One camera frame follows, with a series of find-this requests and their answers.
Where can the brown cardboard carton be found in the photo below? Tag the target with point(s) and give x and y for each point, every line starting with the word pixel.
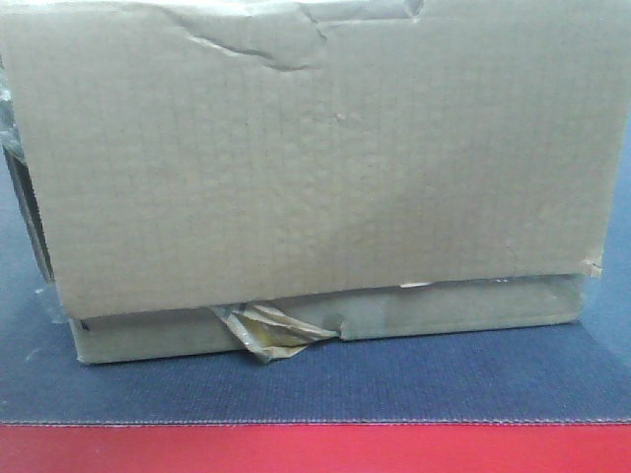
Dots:
pixel 209 176

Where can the red conveyor edge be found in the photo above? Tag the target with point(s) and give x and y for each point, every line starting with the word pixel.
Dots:
pixel 317 448

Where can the dark grey conveyor belt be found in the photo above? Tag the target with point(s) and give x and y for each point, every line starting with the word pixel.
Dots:
pixel 577 372

